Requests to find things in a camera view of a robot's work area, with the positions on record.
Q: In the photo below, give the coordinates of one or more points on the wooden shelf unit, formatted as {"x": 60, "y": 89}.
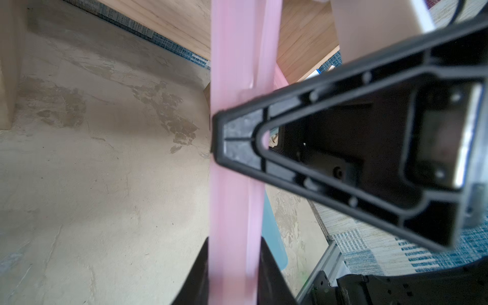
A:
{"x": 308, "y": 36}

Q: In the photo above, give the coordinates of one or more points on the plain pink pencil case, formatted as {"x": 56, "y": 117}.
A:
{"x": 244, "y": 45}

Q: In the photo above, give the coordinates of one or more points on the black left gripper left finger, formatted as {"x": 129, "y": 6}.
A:
{"x": 194, "y": 290}

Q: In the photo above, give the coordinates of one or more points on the light blue pencil case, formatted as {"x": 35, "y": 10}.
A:
{"x": 272, "y": 236}

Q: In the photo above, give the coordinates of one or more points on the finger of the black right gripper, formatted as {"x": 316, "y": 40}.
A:
{"x": 396, "y": 139}

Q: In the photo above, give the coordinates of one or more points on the blue framed whiteboard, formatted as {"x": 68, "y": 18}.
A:
{"x": 320, "y": 71}

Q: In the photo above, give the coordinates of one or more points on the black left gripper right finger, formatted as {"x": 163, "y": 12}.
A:
{"x": 273, "y": 287}

